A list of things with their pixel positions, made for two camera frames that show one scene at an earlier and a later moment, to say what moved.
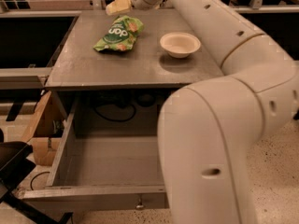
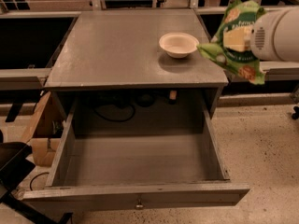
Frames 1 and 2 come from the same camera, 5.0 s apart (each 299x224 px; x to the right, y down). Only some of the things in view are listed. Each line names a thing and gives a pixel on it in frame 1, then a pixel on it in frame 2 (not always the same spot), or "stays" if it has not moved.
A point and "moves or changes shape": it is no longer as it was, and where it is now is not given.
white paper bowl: x=178 y=44 stays
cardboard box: x=44 y=133 stays
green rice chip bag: x=121 y=35 moves or changes shape
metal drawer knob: x=140 y=205 stays
